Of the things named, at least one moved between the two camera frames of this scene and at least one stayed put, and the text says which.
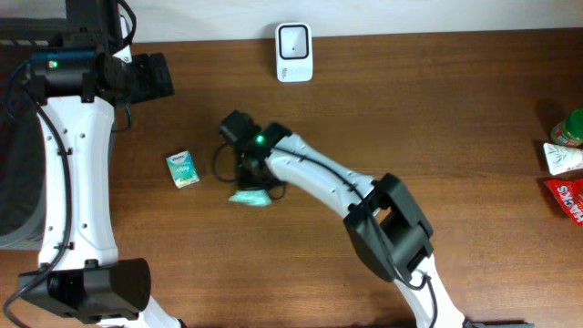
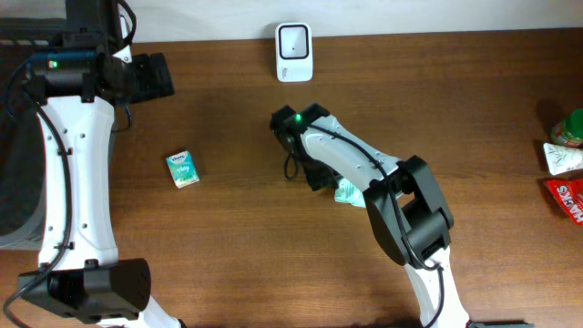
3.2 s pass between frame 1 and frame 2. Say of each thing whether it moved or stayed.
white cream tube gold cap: stayed
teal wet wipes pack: moved
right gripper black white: moved
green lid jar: stayed
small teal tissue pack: stayed
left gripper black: stayed
